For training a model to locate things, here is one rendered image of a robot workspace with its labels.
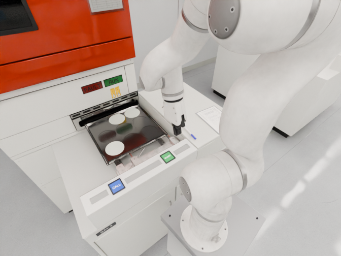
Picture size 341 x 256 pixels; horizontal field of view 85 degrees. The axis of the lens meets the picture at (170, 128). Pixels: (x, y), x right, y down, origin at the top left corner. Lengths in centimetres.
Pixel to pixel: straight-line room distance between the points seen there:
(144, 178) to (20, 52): 73
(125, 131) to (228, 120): 84
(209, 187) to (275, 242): 149
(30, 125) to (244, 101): 111
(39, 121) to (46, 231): 107
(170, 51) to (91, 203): 63
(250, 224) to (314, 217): 131
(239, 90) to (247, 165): 22
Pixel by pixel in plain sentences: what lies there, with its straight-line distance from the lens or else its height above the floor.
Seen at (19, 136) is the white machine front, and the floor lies 96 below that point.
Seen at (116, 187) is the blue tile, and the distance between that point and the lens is 84.
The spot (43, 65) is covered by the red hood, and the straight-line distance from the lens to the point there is 105.
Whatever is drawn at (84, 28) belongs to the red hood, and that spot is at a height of 142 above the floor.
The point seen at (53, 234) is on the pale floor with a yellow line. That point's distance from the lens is 199.
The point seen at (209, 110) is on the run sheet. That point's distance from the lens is 116.
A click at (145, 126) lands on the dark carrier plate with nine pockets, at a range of 114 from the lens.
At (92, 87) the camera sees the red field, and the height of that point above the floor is 110.
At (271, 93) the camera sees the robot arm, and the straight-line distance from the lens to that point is 34.
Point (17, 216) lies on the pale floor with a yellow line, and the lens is 223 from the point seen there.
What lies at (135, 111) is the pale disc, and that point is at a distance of 126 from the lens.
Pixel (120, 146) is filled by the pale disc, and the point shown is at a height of 90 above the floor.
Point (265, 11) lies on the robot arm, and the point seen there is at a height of 163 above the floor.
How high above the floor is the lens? 167
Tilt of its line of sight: 44 degrees down
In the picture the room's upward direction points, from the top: straight up
